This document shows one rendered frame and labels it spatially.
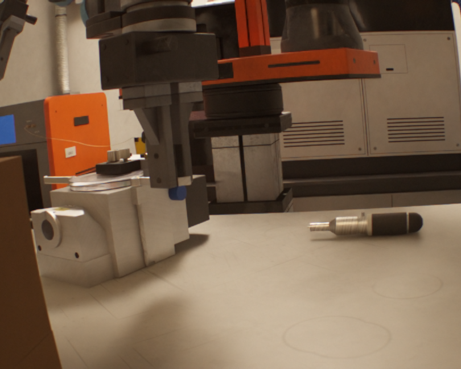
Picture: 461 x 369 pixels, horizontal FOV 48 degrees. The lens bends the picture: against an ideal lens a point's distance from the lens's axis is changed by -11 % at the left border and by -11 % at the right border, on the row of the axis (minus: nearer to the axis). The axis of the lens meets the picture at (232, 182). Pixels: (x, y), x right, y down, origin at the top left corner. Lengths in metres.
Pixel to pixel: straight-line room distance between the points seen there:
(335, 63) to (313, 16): 0.10
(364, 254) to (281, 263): 0.09
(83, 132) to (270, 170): 1.04
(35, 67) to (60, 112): 2.10
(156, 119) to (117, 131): 3.06
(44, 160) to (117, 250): 1.25
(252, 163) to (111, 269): 0.52
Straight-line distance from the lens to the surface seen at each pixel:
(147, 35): 0.52
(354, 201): 2.08
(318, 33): 0.95
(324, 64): 0.93
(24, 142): 1.87
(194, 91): 0.58
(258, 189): 1.06
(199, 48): 0.58
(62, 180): 0.70
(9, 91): 4.08
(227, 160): 1.07
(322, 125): 2.12
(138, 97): 0.53
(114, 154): 0.66
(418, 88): 2.11
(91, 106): 2.04
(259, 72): 0.99
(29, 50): 3.97
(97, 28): 0.59
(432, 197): 2.09
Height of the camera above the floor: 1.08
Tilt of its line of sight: 9 degrees down
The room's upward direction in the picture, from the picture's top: 5 degrees counter-clockwise
